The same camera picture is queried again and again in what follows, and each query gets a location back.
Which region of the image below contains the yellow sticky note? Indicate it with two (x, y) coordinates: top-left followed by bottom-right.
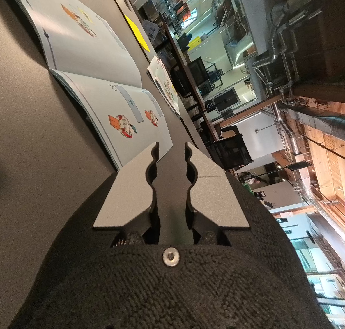
(124, 14), (151, 52)

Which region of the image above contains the black mesh office chair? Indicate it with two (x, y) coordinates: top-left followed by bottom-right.
(208, 125), (254, 170)

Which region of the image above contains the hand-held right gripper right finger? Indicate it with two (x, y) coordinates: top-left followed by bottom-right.
(184, 142), (250, 244)

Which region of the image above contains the sheet with black silhouettes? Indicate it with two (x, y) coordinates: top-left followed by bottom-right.
(141, 19), (159, 42)

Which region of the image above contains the open instruction booklet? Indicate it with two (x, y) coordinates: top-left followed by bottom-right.
(4, 0), (173, 172)

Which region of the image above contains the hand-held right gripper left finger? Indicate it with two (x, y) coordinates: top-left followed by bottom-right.
(92, 142), (160, 244)

